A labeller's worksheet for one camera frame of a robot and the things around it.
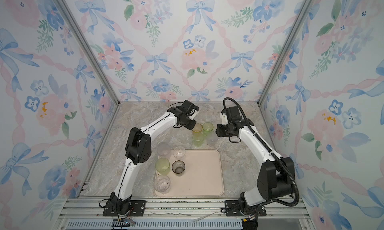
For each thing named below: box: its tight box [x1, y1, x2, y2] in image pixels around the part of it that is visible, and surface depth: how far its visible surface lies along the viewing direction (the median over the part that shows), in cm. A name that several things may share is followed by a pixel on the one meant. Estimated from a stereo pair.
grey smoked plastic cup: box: [171, 160, 186, 177], surface depth 85 cm
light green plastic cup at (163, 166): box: [155, 158, 171, 175], surface depth 85 cm
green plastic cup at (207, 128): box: [202, 122, 214, 136], surface depth 100 cm
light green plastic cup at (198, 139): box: [192, 132, 205, 147], surface depth 100 cm
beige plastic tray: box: [154, 149, 225, 197], surface depth 86 cm
